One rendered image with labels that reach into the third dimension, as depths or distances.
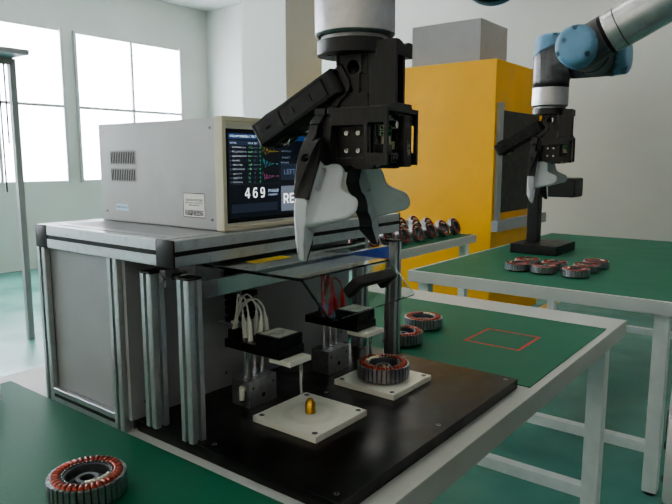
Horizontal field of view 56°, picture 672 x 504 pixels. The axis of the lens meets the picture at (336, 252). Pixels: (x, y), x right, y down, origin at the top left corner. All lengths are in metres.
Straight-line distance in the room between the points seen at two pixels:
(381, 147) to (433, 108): 4.39
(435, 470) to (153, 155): 0.78
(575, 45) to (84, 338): 1.08
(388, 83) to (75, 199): 7.70
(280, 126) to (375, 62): 0.11
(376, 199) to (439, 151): 4.26
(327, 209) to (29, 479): 0.75
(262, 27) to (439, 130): 1.67
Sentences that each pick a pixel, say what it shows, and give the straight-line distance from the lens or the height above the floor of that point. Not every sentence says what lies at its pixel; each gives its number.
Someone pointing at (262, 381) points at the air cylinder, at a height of 0.82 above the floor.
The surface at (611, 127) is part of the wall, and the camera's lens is 6.38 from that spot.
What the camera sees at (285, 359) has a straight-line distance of 1.17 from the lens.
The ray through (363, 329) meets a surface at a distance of 1.36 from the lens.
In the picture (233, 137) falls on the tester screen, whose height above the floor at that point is 1.28.
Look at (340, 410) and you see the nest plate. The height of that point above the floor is 0.78.
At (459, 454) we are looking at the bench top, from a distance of 1.15.
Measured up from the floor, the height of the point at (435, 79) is 1.84.
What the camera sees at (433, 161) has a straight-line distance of 4.94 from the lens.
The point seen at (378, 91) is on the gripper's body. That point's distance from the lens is 0.58.
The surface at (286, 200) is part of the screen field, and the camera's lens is 1.26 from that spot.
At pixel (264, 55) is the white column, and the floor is 2.08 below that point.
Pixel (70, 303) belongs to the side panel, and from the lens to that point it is 1.35.
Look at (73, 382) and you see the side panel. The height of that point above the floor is 0.80.
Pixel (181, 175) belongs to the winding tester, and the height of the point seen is 1.21.
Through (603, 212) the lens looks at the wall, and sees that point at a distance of 6.39.
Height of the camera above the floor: 1.24
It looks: 8 degrees down
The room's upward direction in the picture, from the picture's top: straight up
